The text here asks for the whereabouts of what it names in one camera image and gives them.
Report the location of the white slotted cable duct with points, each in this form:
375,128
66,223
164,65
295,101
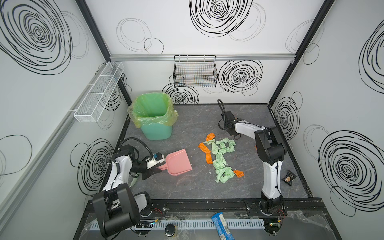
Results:
207,224

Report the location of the green paper scrap front right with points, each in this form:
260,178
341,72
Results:
224,174

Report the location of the white wire shelf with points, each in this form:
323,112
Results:
102,95

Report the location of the green paper scrap by bin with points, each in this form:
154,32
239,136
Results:
214,147

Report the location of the green paper scrap centre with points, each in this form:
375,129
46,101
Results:
224,146

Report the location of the orange paper scrap right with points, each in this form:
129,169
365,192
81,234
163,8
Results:
209,159

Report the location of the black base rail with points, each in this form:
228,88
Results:
249,206

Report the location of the small orange paper scrap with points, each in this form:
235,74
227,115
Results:
238,173

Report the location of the pink plastic dustpan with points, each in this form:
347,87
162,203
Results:
177,163

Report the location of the orange paper scrap far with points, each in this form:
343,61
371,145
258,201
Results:
210,137

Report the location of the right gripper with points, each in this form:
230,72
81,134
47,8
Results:
226,119

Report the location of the black wire basket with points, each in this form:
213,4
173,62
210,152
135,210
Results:
195,71

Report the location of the green trash bin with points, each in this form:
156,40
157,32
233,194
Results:
156,132

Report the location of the green bin liner bag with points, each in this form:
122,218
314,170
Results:
153,108

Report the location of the orange paper scrap strip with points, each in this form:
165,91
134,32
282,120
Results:
204,148

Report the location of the small black snack wrapper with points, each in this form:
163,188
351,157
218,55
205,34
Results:
289,178

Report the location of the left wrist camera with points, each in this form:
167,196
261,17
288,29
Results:
157,159

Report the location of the green paper scrap lower bin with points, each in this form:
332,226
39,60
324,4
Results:
219,162

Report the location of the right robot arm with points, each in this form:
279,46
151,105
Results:
271,151

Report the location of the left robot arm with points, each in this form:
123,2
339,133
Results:
116,207

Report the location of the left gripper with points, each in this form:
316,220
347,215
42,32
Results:
153,169

